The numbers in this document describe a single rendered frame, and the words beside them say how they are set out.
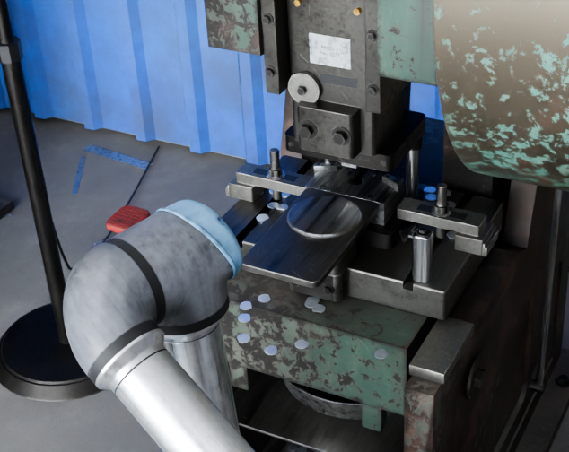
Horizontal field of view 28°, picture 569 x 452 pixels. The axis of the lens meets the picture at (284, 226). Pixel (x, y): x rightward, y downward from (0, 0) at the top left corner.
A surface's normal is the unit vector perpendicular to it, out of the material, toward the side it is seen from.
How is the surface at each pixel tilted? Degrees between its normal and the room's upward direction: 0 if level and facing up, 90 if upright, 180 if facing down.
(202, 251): 60
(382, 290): 90
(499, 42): 98
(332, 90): 90
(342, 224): 0
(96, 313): 35
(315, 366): 90
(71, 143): 0
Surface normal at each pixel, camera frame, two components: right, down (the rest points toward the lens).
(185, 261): 0.60, -0.12
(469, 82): -0.43, 0.73
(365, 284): -0.46, 0.51
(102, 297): -0.04, -0.43
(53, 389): -0.02, -0.11
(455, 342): -0.05, -0.83
